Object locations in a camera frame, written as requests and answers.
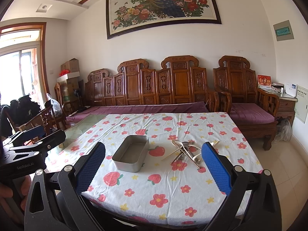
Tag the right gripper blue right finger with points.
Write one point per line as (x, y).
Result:
(216, 167)

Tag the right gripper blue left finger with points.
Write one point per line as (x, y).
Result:
(86, 167)

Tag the steel fork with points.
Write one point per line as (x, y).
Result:
(196, 163)

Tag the light wooden chopstick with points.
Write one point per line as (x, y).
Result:
(188, 152)

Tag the cream plastic spoon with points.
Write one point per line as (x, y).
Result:
(186, 144)

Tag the person's left hand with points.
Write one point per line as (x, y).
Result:
(6, 192)

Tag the grey metal rectangular tin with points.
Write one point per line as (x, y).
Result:
(131, 154)

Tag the wooden dining chair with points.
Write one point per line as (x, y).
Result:
(45, 118)

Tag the purple armchair cushion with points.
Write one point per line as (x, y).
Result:
(249, 114)

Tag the floral strawberry tablecloth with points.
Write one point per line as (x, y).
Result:
(164, 191)

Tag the white plastic bag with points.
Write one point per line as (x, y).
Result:
(55, 104)

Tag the carved wooden armchair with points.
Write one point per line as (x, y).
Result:
(235, 82)

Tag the stacked cardboard boxes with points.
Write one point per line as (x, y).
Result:
(68, 79)

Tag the wooden side table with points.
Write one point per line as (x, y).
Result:
(286, 109)

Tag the carved wooden long sofa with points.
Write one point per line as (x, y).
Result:
(180, 80)

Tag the peacock flower framed painting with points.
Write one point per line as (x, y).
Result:
(125, 16)

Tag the grey wall electrical panel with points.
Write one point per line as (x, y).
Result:
(283, 31)

